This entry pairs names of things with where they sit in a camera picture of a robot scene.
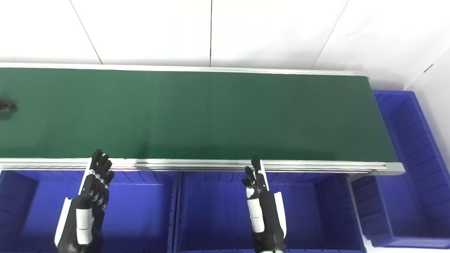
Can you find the blue plastic bin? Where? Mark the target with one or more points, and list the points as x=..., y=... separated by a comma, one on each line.
x=140, y=218
x=415, y=168
x=218, y=218

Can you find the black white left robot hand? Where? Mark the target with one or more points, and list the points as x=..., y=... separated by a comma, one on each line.
x=84, y=211

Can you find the black flanged metal part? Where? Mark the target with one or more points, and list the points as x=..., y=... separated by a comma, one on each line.
x=6, y=105

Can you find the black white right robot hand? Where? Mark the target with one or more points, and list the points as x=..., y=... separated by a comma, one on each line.
x=265, y=218

